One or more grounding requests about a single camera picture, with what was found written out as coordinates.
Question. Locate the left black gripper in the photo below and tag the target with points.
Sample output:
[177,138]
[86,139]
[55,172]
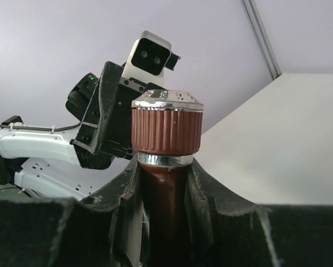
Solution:
[103,106]

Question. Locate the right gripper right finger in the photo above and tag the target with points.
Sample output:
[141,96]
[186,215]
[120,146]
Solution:
[228,230]

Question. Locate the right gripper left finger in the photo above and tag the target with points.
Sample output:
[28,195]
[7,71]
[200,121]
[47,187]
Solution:
[104,229]

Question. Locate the brown water faucet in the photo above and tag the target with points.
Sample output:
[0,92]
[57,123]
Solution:
[166,133]

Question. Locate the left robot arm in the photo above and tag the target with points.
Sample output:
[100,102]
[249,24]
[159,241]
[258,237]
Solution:
[27,152]

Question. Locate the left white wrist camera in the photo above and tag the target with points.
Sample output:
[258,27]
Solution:
[148,58]

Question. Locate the left aluminium frame post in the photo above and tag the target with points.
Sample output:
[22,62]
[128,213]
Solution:
[263,41]

